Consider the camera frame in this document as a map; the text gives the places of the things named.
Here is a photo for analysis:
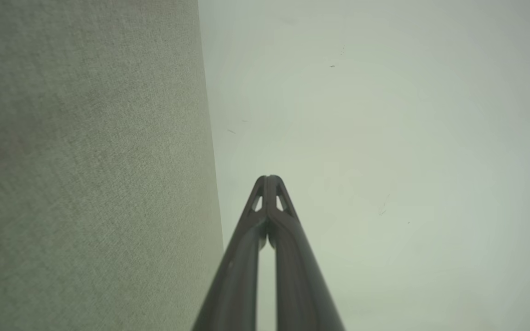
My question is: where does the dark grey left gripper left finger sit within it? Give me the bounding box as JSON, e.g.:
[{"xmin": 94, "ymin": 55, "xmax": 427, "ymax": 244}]
[{"xmin": 191, "ymin": 175, "xmax": 269, "ymax": 331}]

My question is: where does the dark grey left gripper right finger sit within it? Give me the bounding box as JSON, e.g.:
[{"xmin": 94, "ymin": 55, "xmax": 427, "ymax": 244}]
[{"xmin": 268, "ymin": 175, "xmax": 345, "ymax": 331}]

